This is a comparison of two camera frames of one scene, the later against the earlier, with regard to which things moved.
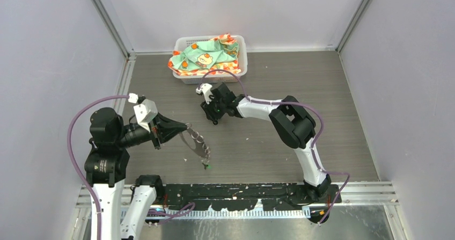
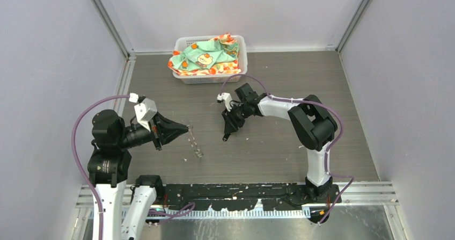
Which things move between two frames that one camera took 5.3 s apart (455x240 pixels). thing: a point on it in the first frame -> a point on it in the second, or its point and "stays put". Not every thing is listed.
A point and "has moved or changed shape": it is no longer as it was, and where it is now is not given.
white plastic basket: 182,42 stays put
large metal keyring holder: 200,139 has moved or changed shape
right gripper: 208,110 -> 232,124
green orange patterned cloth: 197,58 stays put
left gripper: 166,128 stays put
